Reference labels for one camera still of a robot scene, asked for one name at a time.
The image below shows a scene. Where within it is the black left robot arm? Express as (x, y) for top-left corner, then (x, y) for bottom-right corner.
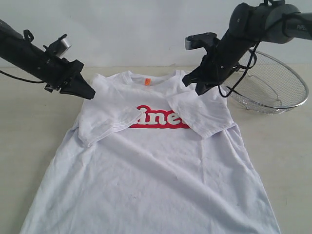
(0, 20), (96, 99)

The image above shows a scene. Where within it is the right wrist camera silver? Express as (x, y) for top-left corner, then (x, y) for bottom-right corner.
(184, 32), (219, 52)

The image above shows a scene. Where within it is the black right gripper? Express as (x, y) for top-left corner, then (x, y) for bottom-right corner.
(182, 48), (241, 96)

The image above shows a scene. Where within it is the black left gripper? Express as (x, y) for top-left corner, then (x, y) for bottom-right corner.
(44, 58), (96, 100)

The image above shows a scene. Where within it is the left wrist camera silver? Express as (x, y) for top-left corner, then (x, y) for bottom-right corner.
(43, 34), (72, 58)

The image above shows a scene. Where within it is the white t-shirt red logo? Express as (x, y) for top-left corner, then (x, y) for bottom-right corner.
(21, 70), (280, 234)

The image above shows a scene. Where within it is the metal wire mesh basket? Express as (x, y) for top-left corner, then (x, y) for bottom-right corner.
(222, 51), (309, 114)

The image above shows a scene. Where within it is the orange garment tag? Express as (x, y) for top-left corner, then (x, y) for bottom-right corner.
(144, 78), (151, 86)

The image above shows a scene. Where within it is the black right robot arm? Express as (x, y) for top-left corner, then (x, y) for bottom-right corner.
(182, 0), (312, 95)

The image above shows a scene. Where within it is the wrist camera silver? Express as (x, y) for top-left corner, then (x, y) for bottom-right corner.
(43, 34), (72, 58)
(184, 32), (219, 52)

